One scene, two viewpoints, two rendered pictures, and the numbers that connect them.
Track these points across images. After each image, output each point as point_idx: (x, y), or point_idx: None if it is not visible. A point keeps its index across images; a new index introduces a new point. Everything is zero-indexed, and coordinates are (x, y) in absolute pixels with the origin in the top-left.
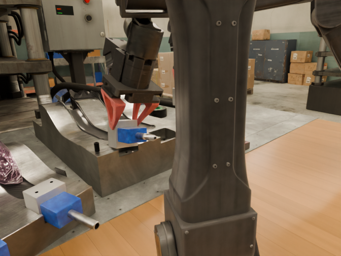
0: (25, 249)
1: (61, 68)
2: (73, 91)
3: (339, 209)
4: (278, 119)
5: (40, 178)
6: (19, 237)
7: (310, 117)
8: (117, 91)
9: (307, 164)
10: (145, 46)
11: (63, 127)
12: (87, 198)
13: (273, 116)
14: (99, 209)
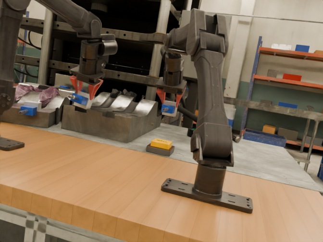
0: (12, 116)
1: (290, 121)
2: (126, 90)
3: (98, 170)
4: (273, 173)
5: (50, 108)
6: (11, 110)
7: (316, 187)
8: (69, 70)
9: (165, 171)
10: (81, 51)
11: (95, 102)
12: (45, 117)
13: (280, 172)
14: (51, 128)
